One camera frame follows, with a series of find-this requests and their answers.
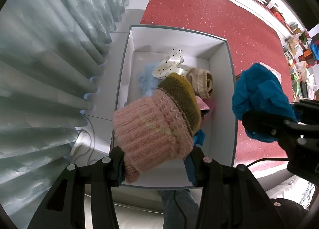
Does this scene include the white open storage box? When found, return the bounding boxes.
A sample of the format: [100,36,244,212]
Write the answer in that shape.
[112,25,238,189]

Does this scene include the grey green curtain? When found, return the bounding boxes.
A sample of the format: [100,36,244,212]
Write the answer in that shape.
[1,0,130,228]

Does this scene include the cream polka dot scrunchie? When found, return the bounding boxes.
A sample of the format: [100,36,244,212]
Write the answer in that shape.
[152,48,187,80]

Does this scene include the light blue fluffy cloth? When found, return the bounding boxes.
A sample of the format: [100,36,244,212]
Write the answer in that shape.
[137,63,161,96]

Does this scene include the pink foam sponge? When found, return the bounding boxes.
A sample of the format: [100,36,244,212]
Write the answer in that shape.
[195,95,216,126]

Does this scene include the red speckled floor mat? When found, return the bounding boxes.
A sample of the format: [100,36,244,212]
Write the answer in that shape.
[139,0,295,172]

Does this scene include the black cable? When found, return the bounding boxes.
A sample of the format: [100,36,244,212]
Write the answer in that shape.
[69,114,97,167]

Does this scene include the beige knit sock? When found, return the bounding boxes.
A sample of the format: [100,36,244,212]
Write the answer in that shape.
[187,67,214,99]

